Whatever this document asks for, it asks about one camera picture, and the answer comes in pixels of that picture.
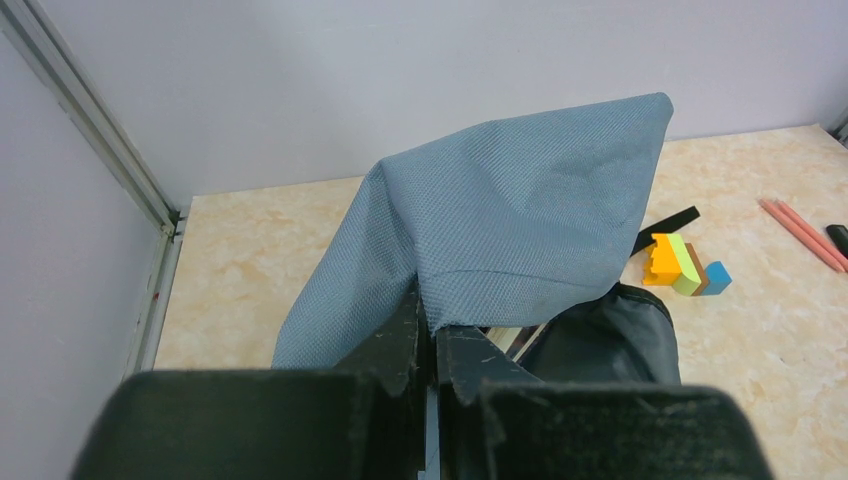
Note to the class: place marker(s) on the aluminium frame profile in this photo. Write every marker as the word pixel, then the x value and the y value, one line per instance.
pixel 36 38

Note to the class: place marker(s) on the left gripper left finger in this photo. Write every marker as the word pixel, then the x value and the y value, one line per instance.
pixel 363 418

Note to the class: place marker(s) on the blue cover Crusoe book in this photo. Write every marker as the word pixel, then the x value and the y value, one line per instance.
pixel 514 342

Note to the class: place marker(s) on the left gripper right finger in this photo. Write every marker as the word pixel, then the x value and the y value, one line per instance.
pixel 497 421

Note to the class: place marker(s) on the coloured sticky note stack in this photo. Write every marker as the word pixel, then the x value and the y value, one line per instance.
pixel 672 262

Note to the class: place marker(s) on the blue student backpack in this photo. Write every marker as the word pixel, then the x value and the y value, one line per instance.
pixel 510 223

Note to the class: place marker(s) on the green highlighter marker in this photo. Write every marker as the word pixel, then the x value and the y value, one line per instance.
pixel 838 234

